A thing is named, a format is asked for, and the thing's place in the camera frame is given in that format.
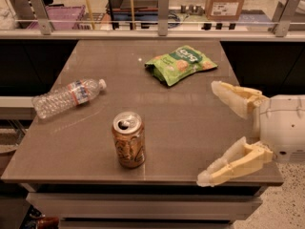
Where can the green snack chip bag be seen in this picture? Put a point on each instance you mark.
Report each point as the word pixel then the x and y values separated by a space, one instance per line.
pixel 172 67

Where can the orange soda can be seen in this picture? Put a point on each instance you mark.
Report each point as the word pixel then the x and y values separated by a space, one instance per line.
pixel 129 139

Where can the purple plastic crate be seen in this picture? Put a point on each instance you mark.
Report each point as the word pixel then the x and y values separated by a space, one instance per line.
pixel 65 18

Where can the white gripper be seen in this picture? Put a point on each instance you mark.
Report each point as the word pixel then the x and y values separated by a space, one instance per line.
pixel 283 126

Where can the clear plastic water bottle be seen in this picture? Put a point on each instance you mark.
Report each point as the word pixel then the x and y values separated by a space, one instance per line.
pixel 62 99

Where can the glass railing with metal posts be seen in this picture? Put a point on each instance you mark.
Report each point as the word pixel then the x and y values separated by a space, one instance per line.
pixel 259 20

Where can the cardboard box with label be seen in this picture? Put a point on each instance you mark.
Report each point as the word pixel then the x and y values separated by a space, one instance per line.
pixel 223 10

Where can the orange and blue cart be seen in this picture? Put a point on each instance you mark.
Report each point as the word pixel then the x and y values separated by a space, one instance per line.
pixel 142 12

